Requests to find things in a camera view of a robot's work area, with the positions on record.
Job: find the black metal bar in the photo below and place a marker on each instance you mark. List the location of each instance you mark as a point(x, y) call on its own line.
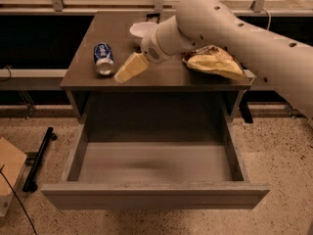
point(30, 184)

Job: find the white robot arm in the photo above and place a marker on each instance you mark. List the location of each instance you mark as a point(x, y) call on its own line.
point(286, 64)

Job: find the white ceramic bowl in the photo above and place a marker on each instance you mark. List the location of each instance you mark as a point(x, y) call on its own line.
point(140, 29)

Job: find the blue pepsi can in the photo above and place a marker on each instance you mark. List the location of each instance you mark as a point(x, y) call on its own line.
point(103, 59)

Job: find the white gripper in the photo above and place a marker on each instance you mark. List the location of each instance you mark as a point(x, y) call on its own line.
point(151, 46)

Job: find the grey cabinet with top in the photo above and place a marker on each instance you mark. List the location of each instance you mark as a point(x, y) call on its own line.
point(167, 102)

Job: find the open grey top drawer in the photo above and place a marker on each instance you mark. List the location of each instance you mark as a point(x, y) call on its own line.
point(186, 165)

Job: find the brown yellow chip bag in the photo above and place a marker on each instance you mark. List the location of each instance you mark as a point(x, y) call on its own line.
point(213, 60)

